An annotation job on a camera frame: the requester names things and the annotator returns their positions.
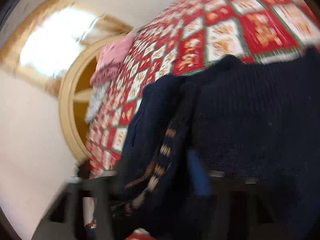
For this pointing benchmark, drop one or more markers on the beige patterned curtain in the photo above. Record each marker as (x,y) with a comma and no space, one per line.
(44,46)

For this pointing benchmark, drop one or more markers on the folded pink blanket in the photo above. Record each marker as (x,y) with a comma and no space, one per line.
(110,59)

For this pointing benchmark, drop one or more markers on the beige wooden headboard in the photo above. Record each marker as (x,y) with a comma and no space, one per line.
(74,95)

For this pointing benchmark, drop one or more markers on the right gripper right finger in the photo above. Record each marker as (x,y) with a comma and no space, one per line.
(237,208)

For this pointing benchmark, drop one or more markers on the red patchwork bear bedspread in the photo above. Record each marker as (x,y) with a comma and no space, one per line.
(187,38)

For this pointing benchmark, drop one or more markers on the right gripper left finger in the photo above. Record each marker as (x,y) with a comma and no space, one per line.
(65,218)

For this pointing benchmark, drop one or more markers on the navy patterned knit sweater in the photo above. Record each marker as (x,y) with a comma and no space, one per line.
(247,120)

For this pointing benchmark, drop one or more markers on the grey pillow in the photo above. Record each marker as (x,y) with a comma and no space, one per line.
(95,101)

